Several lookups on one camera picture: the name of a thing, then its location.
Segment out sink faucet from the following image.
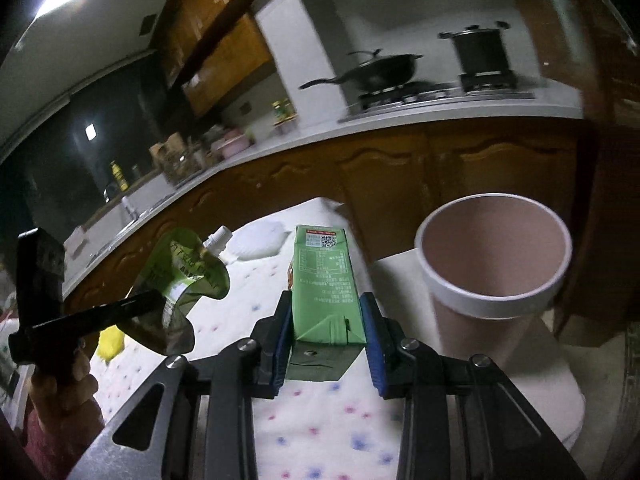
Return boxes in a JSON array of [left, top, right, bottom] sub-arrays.
[[102, 182, 140, 221]]

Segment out left hand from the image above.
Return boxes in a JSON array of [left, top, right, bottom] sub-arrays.
[[24, 350, 104, 479]]

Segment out wooden cabinets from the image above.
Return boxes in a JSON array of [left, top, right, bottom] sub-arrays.
[[152, 0, 274, 118], [65, 117, 596, 312]]

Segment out yellow bottle on windowsill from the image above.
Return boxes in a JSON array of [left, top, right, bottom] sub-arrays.
[[111, 160, 129, 193]]

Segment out pink basin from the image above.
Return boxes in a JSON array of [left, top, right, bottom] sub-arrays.
[[212, 129, 250, 159]]

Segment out utensil rack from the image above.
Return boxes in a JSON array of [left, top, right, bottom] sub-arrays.
[[149, 132, 208, 188]]

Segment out green spout pouch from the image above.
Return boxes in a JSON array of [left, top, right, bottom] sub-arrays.
[[117, 226, 232, 356]]

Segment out lower wooden cabinets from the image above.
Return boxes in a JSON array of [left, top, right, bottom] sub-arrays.
[[65, 117, 596, 312]]

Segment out gas stove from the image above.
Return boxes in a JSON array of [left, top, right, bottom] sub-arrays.
[[337, 74, 538, 124]]

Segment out black wok with lid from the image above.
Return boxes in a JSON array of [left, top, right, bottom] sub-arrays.
[[299, 49, 422, 93]]

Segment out black stock pot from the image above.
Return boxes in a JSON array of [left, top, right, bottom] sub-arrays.
[[438, 21, 511, 75]]

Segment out oil bottles on counter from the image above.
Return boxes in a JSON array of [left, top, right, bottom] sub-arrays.
[[272, 99, 297, 127]]

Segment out yellow foam fruit net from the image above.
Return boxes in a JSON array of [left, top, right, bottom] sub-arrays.
[[96, 325, 125, 364]]

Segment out green milk carton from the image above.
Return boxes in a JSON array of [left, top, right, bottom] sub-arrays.
[[291, 224, 366, 347]]

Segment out upper wooden cabinets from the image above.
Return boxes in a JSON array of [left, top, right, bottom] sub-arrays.
[[152, 0, 274, 118]]

